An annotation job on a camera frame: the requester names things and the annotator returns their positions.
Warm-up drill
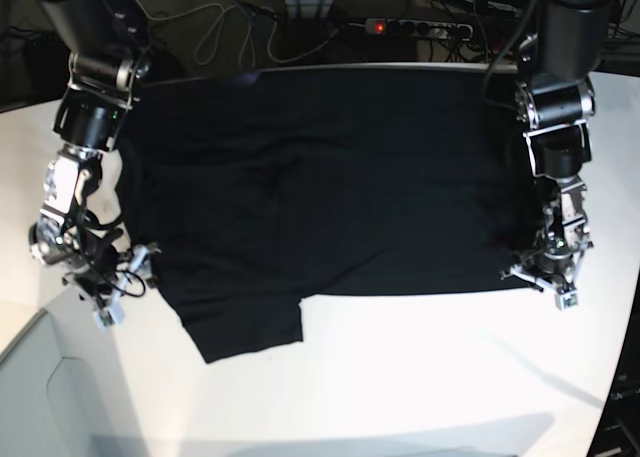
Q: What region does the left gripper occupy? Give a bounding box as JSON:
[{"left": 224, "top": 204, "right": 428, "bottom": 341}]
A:
[{"left": 500, "top": 227, "right": 594, "bottom": 292}]

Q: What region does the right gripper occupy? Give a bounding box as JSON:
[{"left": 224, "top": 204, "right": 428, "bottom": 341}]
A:
[{"left": 28, "top": 221, "right": 159, "bottom": 311}]

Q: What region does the black T-shirt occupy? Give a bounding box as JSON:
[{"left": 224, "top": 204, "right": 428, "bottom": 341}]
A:
[{"left": 117, "top": 68, "right": 542, "bottom": 363}]

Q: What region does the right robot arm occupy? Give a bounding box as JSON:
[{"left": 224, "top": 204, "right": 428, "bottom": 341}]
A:
[{"left": 28, "top": 0, "right": 158, "bottom": 329}]

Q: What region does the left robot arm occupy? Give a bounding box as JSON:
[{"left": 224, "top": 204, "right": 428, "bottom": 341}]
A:
[{"left": 481, "top": 0, "right": 618, "bottom": 309}]

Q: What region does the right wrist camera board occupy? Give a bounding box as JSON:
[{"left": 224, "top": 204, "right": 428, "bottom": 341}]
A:
[{"left": 93, "top": 302, "right": 125, "bottom": 331}]

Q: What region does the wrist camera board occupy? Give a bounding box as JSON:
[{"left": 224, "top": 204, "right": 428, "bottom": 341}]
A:
[
  {"left": 554, "top": 288, "right": 578, "bottom": 311},
  {"left": 93, "top": 302, "right": 125, "bottom": 331}
]

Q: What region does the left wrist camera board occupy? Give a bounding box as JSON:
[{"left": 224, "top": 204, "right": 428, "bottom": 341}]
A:
[{"left": 554, "top": 288, "right": 578, "bottom": 311}]

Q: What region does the black power strip red switch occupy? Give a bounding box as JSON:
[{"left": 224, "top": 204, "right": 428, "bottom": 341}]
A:
[{"left": 350, "top": 18, "right": 474, "bottom": 42}]

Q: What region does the grey looped cable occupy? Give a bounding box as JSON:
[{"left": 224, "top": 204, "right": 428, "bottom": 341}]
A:
[{"left": 193, "top": 1, "right": 334, "bottom": 66}]

